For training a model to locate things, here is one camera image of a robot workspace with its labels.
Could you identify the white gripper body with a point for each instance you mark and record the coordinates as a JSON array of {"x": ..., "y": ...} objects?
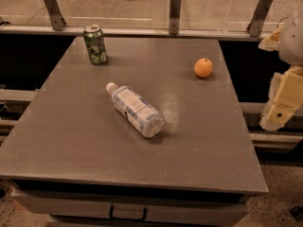
[{"x": 293, "y": 42}]

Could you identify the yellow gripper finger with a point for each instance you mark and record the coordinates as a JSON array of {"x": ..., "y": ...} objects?
[
  {"x": 285, "y": 98},
  {"x": 271, "y": 43}
]

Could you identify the clear blue-label plastic bottle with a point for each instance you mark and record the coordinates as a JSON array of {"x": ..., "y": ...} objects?
[{"x": 140, "y": 113}]

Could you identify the orange fruit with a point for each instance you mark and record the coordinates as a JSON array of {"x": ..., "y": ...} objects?
[{"x": 203, "y": 68}]

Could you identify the metal railing bar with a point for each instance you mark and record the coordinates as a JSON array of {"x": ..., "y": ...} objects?
[{"x": 223, "y": 35}]

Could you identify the green soda can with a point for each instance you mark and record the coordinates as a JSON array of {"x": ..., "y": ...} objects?
[{"x": 94, "y": 41}]

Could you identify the right metal bracket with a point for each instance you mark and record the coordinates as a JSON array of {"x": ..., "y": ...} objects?
[{"x": 255, "y": 27}]

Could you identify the metal bracket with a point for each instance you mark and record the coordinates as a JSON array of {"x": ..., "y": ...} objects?
[
  {"x": 255, "y": 27},
  {"x": 57, "y": 21},
  {"x": 174, "y": 16}
]

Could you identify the middle metal bracket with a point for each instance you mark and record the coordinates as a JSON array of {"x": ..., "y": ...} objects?
[{"x": 174, "y": 16}]

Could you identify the grey cabinet drawer with handle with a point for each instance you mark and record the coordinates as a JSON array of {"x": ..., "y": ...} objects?
[{"x": 90, "y": 210}]

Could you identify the left metal bracket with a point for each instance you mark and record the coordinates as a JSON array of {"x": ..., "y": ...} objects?
[{"x": 57, "y": 21}]

